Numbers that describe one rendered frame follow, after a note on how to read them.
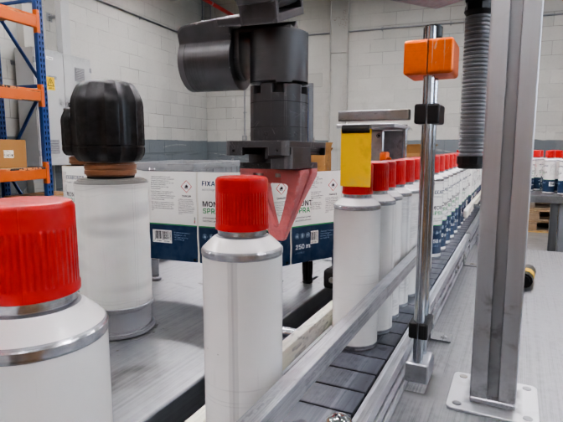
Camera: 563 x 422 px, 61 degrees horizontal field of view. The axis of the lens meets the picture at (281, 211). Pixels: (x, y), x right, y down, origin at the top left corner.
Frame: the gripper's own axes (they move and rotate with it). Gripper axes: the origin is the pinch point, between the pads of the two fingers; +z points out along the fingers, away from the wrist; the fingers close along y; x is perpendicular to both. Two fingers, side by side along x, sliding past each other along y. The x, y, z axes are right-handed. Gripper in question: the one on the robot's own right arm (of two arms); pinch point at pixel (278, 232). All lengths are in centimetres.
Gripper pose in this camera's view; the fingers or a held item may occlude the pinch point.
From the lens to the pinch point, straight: 49.1
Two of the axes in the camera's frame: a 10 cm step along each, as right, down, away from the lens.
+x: 9.0, 0.5, -4.2
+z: 0.0, 9.9, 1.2
